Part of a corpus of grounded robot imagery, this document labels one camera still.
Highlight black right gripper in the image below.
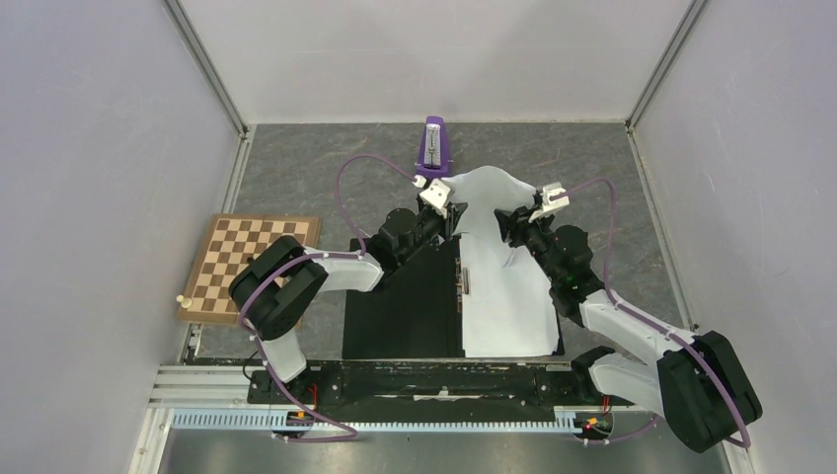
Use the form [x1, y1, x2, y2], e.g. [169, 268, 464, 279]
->
[495, 204, 562, 285]

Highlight white paper stack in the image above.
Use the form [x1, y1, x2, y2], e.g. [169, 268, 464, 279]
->
[443, 166, 535, 241]

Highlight white paper sheets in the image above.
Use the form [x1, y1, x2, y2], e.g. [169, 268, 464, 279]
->
[460, 234, 560, 358]

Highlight blue black file folder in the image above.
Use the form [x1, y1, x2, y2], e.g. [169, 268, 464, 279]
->
[342, 237, 566, 359]

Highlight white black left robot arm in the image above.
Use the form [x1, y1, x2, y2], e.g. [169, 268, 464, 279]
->
[228, 202, 467, 403]

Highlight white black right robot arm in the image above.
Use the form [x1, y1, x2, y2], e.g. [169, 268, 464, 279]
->
[495, 207, 763, 453]

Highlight purple metronome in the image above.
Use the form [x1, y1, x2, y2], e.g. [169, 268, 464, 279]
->
[416, 116, 453, 179]

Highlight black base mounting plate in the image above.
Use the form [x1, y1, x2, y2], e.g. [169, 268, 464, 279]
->
[247, 359, 627, 424]

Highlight wooden chessboard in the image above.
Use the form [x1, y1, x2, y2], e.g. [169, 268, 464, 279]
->
[178, 213, 322, 329]

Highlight white chess pawn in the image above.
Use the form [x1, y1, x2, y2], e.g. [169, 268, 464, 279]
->
[176, 295, 193, 309]

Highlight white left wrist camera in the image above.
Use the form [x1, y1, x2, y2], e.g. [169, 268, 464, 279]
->
[413, 175, 453, 218]

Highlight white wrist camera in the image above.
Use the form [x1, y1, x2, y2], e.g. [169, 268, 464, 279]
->
[413, 175, 453, 218]
[528, 182, 570, 222]

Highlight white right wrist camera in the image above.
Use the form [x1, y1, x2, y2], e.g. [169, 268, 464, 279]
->
[528, 182, 570, 222]

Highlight aluminium frame rail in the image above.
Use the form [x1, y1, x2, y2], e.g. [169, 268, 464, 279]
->
[140, 365, 743, 434]

